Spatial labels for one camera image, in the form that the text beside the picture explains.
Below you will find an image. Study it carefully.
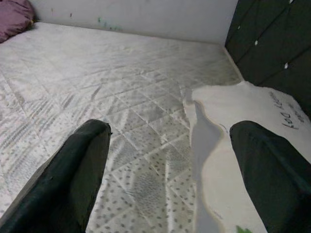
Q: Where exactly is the purple blanket with cartoon prints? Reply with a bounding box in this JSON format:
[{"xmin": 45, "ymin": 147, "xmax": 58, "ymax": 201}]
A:
[{"xmin": 0, "ymin": 0, "xmax": 35, "ymax": 44}]

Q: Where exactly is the white quilted mattress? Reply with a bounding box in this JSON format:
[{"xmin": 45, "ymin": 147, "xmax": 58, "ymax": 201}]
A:
[{"xmin": 0, "ymin": 21, "xmax": 243, "ymax": 233}]

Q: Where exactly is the dark tufted headboard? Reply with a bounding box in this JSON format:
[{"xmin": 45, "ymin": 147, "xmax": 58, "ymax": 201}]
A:
[{"xmin": 225, "ymin": 0, "xmax": 311, "ymax": 117}]

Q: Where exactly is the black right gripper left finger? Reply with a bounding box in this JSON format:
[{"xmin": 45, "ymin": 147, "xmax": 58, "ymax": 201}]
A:
[{"xmin": 0, "ymin": 118, "xmax": 114, "ymax": 233}]

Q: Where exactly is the cream pillow with green tree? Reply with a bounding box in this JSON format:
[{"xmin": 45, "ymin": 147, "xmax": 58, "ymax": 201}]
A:
[{"xmin": 183, "ymin": 80, "xmax": 311, "ymax": 233}]

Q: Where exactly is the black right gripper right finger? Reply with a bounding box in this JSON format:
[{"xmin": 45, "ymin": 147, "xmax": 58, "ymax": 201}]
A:
[{"xmin": 229, "ymin": 120, "xmax": 311, "ymax": 233}]

